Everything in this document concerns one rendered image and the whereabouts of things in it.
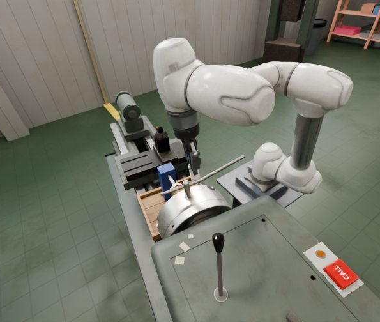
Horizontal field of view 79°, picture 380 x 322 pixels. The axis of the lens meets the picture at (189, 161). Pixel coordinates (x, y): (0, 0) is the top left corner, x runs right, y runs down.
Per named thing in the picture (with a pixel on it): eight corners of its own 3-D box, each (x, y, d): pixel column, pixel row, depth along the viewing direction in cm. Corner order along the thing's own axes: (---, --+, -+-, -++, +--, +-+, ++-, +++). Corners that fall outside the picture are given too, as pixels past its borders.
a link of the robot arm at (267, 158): (259, 161, 159) (264, 135, 144) (284, 173, 148) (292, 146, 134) (246, 173, 150) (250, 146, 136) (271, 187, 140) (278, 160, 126)
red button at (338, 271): (356, 280, 62) (359, 277, 60) (340, 291, 60) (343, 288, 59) (336, 260, 66) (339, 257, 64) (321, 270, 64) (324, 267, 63)
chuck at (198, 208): (235, 235, 108) (235, 193, 86) (175, 268, 100) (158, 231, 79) (232, 229, 110) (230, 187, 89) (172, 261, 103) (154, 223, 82)
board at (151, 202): (215, 214, 126) (216, 209, 124) (153, 241, 116) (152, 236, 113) (191, 179, 147) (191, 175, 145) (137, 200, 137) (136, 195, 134)
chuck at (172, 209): (231, 229, 110) (230, 187, 89) (172, 261, 103) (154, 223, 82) (221, 215, 116) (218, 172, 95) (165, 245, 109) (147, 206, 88)
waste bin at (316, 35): (303, 48, 631) (310, 17, 583) (322, 53, 593) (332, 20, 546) (288, 53, 608) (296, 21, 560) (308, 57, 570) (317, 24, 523)
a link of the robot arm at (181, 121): (192, 92, 65) (195, 110, 69) (161, 101, 63) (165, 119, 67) (204, 106, 58) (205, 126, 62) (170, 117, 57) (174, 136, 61)
